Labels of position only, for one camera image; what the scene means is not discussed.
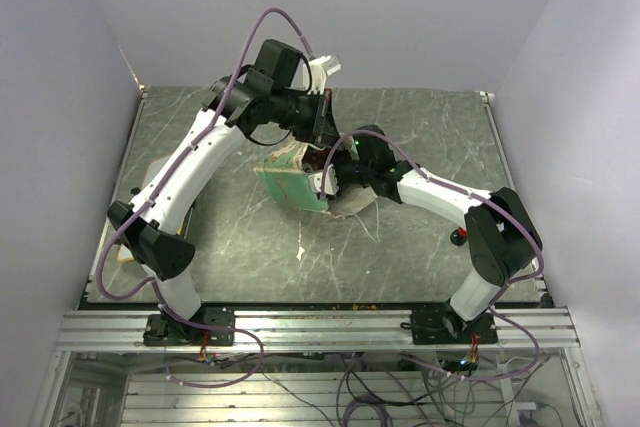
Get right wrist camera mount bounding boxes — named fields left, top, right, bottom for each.
left=307, top=166, right=339, bottom=199

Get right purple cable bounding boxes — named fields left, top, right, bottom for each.
left=322, top=130, right=546, bottom=383

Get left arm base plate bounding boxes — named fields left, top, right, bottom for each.
left=143, top=307, right=235, bottom=347

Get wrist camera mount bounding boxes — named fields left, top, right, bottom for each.
left=302, top=55, right=342, bottom=94
left=307, top=166, right=339, bottom=199

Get purple cable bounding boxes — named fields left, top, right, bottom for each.
left=322, top=130, right=546, bottom=383
left=95, top=7, right=316, bottom=388

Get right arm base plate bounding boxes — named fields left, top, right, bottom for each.
left=400, top=303, right=498, bottom=345

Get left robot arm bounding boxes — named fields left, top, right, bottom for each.
left=108, top=39, right=341, bottom=344

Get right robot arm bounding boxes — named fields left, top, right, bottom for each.
left=312, top=126, right=545, bottom=343

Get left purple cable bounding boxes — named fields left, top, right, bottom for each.
left=95, top=7, right=316, bottom=388

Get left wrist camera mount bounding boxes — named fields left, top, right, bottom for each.
left=302, top=55, right=342, bottom=94

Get red black stamp knob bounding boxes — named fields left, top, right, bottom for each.
left=450, top=227, right=468, bottom=247

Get aluminium frame rail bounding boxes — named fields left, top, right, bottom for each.
left=54, top=308, right=580, bottom=354

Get loose wires under table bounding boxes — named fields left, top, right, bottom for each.
left=164, top=329, right=551, bottom=427

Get small whiteboard yellow frame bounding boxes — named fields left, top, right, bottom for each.
left=115, top=156, right=199, bottom=264

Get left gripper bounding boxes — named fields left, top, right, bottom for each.
left=273, top=88, right=347, bottom=152

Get green printed paper bag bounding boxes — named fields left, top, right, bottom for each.
left=254, top=140, right=377, bottom=218

